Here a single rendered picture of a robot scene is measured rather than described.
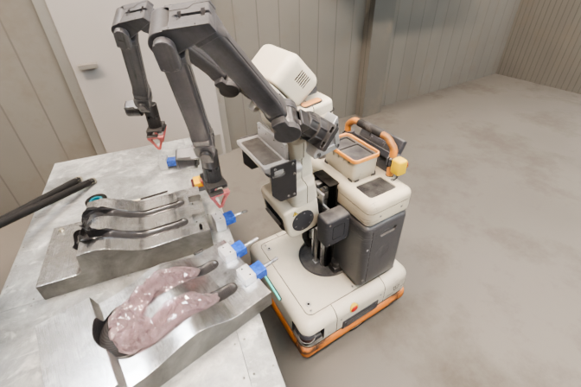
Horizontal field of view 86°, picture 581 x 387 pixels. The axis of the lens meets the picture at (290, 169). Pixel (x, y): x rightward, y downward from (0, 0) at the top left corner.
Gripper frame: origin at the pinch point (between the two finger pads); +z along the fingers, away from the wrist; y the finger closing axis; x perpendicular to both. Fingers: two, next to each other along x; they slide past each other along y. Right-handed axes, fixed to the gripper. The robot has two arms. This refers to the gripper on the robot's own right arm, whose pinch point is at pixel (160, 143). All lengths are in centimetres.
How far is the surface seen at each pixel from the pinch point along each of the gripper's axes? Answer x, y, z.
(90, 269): -11, 65, 5
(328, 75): 139, -196, 37
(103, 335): -1, 87, 5
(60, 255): -22, 57, 6
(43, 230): -39, 36, 13
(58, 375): -5, 97, 1
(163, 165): -0.5, 2.7, 10.1
